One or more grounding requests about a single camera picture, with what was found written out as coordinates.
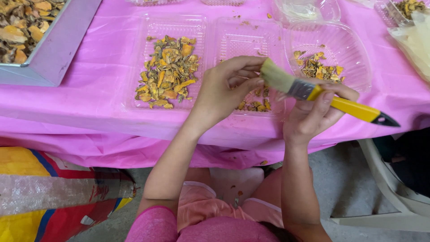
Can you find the white plastic stool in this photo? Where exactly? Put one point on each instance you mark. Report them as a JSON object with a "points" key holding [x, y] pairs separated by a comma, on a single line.
{"points": [[235, 183]]}

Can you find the person's left hand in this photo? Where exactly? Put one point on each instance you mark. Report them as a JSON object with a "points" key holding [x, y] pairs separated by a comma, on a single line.
{"points": [[215, 97]]}

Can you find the medium dried turmeric pile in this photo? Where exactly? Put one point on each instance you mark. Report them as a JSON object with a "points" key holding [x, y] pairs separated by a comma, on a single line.
{"points": [[317, 69]]}

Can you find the person's pink shorts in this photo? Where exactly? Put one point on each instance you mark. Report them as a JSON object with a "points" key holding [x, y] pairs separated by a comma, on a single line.
{"points": [[208, 205]]}

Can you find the clear container with turmeric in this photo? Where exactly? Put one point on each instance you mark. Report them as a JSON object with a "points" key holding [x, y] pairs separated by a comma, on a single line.
{"points": [[398, 10]]}

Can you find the large dried turmeric pile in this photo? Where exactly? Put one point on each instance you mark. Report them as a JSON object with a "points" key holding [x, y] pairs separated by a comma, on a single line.
{"points": [[168, 72]]}

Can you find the pink plastic tablecloth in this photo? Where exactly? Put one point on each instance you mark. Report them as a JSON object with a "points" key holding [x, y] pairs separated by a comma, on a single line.
{"points": [[100, 111]]}

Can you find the clear rectangular plastic tray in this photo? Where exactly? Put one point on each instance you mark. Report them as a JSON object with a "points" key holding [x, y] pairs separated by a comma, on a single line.
{"points": [[223, 2], [137, 67], [248, 40], [153, 2]]}

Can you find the person's right hand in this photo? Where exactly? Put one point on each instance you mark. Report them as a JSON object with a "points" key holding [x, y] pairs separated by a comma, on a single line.
{"points": [[309, 117]]}

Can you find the colourful woven sack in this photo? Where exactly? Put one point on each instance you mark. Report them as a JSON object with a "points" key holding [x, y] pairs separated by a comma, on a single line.
{"points": [[50, 195]]}

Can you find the person's pink shirt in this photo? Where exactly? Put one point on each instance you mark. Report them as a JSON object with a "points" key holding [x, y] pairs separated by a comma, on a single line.
{"points": [[201, 230]]}

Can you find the metal tray of dried turmeric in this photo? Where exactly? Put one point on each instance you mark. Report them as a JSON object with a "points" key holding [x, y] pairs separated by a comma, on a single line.
{"points": [[50, 50]]}

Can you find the white plastic chair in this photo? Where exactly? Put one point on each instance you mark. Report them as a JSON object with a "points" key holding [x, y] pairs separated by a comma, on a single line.
{"points": [[386, 195]]}

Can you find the clear rounded plastic container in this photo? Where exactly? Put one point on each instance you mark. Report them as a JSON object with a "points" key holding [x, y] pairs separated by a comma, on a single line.
{"points": [[349, 57]]}

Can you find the stack of clear plastic bags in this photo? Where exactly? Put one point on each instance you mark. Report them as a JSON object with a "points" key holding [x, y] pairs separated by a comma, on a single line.
{"points": [[415, 43]]}

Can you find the empty clear clamshell container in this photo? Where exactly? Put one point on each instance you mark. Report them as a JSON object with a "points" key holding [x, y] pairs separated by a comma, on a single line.
{"points": [[305, 11]]}

